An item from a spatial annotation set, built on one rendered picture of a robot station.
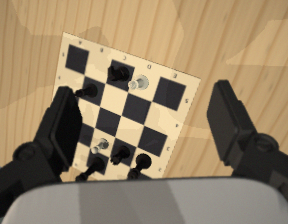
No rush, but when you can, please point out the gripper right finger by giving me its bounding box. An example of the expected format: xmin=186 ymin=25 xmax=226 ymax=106
xmin=206 ymin=80 xmax=288 ymax=202

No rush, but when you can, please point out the chessboard with cream and black squares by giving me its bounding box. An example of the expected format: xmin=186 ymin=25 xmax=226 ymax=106
xmin=52 ymin=32 xmax=201 ymax=180

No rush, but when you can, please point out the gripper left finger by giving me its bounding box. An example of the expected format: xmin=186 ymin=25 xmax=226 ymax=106
xmin=0 ymin=86 xmax=83 ymax=218

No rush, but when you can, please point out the white chess piece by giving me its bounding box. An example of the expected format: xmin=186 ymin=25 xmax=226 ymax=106
xmin=128 ymin=75 xmax=149 ymax=90

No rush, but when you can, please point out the white pawn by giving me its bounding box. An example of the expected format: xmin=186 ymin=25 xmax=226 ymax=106
xmin=92 ymin=138 xmax=109 ymax=154

